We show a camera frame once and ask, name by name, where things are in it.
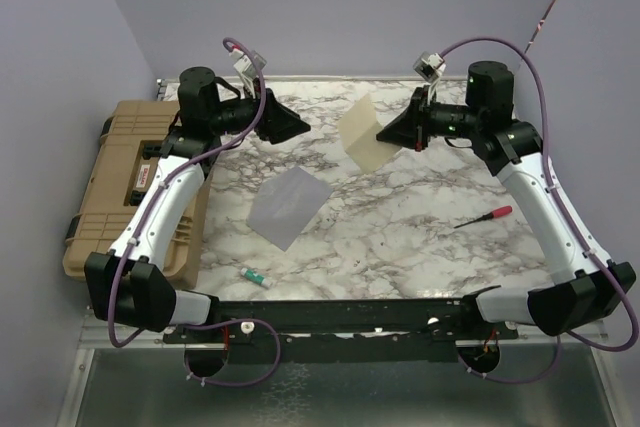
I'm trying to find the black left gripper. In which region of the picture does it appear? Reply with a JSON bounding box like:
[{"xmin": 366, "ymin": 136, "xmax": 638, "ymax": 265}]
[{"xmin": 210, "ymin": 77, "xmax": 312, "ymax": 144}]

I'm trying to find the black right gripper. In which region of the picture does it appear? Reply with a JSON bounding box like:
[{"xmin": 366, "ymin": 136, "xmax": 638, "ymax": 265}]
[{"xmin": 377, "ymin": 84, "xmax": 483, "ymax": 152}]

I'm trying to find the beige paper letter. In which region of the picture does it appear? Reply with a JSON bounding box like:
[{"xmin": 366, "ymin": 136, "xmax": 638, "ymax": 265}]
[{"xmin": 338, "ymin": 94, "xmax": 400, "ymax": 174}]

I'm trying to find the grey paper envelope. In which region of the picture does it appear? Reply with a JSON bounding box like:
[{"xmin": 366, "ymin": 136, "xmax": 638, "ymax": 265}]
[{"xmin": 247, "ymin": 167, "xmax": 333, "ymax": 251}]

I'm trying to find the green white glue stick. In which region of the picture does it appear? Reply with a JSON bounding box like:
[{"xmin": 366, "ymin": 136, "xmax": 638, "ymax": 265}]
[{"xmin": 241, "ymin": 268, "xmax": 272, "ymax": 288}]

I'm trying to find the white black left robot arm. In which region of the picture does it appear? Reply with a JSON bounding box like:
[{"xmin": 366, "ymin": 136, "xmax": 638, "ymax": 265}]
[{"xmin": 84, "ymin": 67, "xmax": 310, "ymax": 342}]

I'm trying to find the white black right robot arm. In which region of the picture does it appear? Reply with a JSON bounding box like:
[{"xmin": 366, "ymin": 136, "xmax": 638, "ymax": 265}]
[{"xmin": 376, "ymin": 54, "xmax": 636, "ymax": 338}]

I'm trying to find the tan plastic tool case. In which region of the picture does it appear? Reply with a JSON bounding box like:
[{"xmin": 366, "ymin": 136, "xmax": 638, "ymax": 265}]
[{"xmin": 62, "ymin": 100, "xmax": 211, "ymax": 289}]

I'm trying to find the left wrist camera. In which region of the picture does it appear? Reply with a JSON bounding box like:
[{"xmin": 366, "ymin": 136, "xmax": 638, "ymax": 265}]
[{"xmin": 229, "ymin": 48, "xmax": 267, "ymax": 84}]

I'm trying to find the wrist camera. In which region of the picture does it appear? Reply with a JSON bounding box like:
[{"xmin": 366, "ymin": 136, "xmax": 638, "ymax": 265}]
[
  {"xmin": 229, "ymin": 48, "xmax": 267, "ymax": 84},
  {"xmin": 413, "ymin": 52, "xmax": 446, "ymax": 83}
]

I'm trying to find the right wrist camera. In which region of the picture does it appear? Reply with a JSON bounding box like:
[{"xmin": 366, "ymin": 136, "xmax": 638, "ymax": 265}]
[{"xmin": 413, "ymin": 52, "xmax": 446, "ymax": 83}]

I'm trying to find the red handled screwdriver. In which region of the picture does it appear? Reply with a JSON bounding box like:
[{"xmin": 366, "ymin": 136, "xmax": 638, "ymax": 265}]
[{"xmin": 455, "ymin": 205, "xmax": 513, "ymax": 229}]

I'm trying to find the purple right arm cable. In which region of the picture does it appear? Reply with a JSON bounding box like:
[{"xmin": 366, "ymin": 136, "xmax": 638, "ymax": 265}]
[{"xmin": 439, "ymin": 36, "xmax": 640, "ymax": 352}]

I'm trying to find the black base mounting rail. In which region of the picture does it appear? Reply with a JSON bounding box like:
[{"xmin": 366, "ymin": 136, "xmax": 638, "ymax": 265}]
[{"xmin": 163, "ymin": 297, "xmax": 518, "ymax": 365}]

